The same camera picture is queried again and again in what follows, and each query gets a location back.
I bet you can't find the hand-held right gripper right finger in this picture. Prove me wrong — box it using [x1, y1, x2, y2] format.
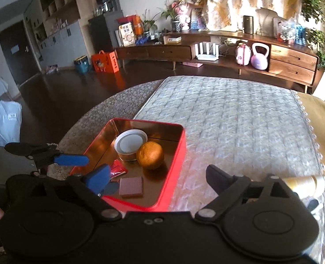
[195, 164, 301, 222]

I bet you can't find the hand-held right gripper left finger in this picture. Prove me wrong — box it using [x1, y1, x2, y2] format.
[11, 163, 123, 222]

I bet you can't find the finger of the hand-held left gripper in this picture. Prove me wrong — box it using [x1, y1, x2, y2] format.
[5, 142, 89, 168]

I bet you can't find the red metal tin box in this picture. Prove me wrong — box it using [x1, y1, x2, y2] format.
[69, 118, 186, 213]

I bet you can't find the cream plastic bottle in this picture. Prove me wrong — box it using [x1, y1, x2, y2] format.
[284, 175, 325, 196]

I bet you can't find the small red packet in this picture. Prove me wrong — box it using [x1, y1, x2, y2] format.
[110, 159, 128, 177]

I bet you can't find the white plastic bag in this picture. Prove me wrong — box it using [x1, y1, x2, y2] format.
[0, 99, 22, 147]

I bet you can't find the brown square chocolate bar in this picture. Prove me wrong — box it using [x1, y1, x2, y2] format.
[119, 176, 144, 198]

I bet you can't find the white lidded jar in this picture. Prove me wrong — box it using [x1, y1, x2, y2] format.
[114, 129, 148, 162]

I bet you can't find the orange fruit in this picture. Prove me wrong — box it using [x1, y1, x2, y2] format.
[136, 141, 165, 170]

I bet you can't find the quilted grey table mat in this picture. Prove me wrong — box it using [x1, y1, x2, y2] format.
[135, 75, 325, 264]

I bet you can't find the dark door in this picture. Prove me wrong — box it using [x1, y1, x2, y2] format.
[0, 20, 39, 86]

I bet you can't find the teal waste bin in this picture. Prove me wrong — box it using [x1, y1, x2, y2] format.
[73, 55, 91, 74]

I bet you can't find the orange gift box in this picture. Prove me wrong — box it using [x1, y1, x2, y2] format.
[91, 50, 120, 73]

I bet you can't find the white router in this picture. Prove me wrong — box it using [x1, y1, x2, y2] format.
[194, 42, 219, 61]

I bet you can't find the pink kettlebell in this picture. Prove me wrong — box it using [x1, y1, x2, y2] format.
[251, 42, 270, 70]

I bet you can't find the black fridge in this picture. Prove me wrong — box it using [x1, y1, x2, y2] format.
[88, 10, 124, 53]

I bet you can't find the yellow printed box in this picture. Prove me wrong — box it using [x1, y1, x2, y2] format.
[118, 23, 137, 47]

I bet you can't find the long wooden media cabinet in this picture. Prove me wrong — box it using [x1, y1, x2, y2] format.
[115, 30, 320, 94]

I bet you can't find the small beige box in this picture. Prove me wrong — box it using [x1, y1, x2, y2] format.
[163, 35, 182, 45]

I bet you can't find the orange paper bag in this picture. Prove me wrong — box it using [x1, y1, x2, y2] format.
[126, 15, 144, 35]

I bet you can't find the grey cylinder speaker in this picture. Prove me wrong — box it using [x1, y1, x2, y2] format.
[243, 16, 254, 35]

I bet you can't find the small green potted plant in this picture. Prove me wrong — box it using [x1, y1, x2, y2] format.
[141, 9, 159, 35]

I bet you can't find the black coffee machine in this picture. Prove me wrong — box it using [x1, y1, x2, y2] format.
[96, 0, 119, 13]

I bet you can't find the clear plastic bag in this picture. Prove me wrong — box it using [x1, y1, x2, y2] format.
[277, 18, 301, 45]

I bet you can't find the blue packet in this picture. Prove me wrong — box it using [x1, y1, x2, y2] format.
[295, 23, 306, 46]

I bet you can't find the pink flower bouquet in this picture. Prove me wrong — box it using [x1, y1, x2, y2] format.
[174, 0, 205, 31]

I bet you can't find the potted orchid plant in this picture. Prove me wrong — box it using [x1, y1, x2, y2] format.
[160, 4, 183, 32]

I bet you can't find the tall green tree plant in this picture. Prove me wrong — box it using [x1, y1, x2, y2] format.
[300, 0, 325, 70]

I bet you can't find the patterned cream sheet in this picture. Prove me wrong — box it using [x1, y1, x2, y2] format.
[197, 0, 304, 33]

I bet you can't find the wooden wall shelf unit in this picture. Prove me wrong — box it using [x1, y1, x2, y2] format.
[24, 0, 81, 61]

